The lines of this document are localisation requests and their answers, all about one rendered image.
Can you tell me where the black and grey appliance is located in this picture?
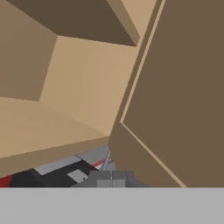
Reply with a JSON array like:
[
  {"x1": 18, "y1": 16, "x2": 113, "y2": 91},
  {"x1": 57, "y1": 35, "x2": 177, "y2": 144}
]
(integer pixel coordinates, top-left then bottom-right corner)
[{"x1": 0, "y1": 144, "x2": 113, "y2": 188}]

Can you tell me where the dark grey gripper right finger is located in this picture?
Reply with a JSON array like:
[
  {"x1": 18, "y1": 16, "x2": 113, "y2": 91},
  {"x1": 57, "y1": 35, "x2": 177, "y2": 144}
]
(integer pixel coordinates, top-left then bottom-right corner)
[{"x1": 111, "y1": 170, "x2": 151, "y2": 188}]

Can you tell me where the brown cabinet door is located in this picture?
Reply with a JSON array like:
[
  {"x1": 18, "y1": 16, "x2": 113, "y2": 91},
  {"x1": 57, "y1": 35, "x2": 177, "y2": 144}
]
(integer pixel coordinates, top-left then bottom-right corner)
[{"x1": 108, "y1": 0, "x2": 224, "y2": 188}]

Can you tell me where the tan cabinet shelf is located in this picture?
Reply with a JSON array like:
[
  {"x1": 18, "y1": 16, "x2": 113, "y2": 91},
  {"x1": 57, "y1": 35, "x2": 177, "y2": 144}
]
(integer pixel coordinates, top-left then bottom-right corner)
[{"x1": 5, "y1": 0, "x2": 141, "y2": 47}]

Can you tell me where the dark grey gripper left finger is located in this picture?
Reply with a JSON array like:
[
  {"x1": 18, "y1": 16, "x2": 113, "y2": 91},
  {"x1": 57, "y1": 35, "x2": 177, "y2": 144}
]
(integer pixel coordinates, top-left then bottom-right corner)
[{"x1": 71, "y1": 170, "x2": 113, "y2": 188}]

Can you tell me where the tan wooden cabinet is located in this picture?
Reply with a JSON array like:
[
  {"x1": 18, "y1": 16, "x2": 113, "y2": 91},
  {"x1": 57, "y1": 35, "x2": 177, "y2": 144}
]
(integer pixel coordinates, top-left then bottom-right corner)
[{"x1": 0, "y1": 0, "x2": 165, "y2": 179}]

